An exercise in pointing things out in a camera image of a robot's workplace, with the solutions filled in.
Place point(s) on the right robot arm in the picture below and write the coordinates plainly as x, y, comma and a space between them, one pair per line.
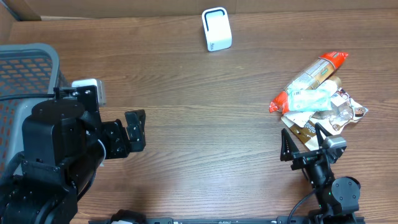
338, 198

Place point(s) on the orange spaghetti pasta package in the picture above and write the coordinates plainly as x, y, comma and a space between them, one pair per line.
309, 78

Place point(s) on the mint green wipes pack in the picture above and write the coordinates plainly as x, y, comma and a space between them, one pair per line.
309, 100

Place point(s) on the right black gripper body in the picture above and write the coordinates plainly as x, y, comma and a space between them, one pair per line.
306, 157

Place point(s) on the white barcode scanner stand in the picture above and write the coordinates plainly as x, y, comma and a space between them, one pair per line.
217, 29

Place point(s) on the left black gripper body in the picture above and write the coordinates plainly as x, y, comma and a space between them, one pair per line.
116, 139

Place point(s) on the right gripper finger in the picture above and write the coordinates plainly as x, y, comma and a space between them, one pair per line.
288, 148
321, 133

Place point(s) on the beige snack bag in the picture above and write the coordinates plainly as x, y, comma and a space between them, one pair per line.
344, 111

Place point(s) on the grey plastic mesh basket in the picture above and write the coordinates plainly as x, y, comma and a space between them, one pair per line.
26, 69

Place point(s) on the white bottle gold cap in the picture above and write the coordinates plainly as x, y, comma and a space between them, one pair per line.
331, 85

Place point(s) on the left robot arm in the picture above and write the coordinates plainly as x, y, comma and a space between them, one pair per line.
65, 141

